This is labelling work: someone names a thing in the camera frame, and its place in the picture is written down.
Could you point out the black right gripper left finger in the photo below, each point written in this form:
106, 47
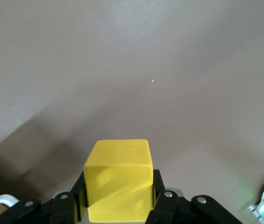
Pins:
61, 210

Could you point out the yellow block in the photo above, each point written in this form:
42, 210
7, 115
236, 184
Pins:
120, 182

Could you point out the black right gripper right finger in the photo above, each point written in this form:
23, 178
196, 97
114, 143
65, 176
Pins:
169, 210

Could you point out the brown table cover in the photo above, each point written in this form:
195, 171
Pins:
131, 70

